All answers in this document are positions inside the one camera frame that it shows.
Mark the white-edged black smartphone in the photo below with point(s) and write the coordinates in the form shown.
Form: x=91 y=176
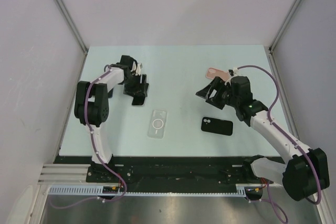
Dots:
x=138 y=100

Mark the aluminium frame post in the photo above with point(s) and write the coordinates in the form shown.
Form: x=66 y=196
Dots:
x=71 y=25
x=284 y=25

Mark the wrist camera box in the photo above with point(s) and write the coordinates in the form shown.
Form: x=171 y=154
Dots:
x=233 y=72
x=136 y=69

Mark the white slotted cable duct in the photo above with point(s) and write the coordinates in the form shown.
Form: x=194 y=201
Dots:
x=90 y=190

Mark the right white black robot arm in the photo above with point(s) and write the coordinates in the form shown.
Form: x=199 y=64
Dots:
x=304 y=171

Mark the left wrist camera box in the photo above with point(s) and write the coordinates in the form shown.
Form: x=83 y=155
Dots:
x=136 y=69

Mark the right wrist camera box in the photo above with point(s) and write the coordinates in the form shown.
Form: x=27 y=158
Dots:
x=233 y=72

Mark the right aluminium frame post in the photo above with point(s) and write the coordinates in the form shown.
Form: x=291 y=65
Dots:
x=284 y=25

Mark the black phone case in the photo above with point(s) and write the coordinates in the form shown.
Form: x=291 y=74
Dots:
x=217 y=126

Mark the left aluminium frame post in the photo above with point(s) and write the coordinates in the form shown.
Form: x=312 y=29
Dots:
x=71 y=25

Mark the blue-edged black smartphone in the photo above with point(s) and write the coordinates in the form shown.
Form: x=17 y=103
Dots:
x=110 y=93

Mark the clear magsafe phone case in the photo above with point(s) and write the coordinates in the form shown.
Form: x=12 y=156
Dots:
x=157 y=124

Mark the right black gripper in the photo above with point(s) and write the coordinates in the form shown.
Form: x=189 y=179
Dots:
x=214 y=84

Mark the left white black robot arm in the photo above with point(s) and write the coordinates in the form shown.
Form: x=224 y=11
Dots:
x=92 y=100

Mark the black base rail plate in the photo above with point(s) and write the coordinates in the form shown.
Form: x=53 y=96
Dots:
x=182 y=174

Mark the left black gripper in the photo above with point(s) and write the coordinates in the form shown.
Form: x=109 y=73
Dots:
x=140 y=88

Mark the pink phone case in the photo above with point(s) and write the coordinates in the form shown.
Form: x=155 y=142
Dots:
x=212 y=73

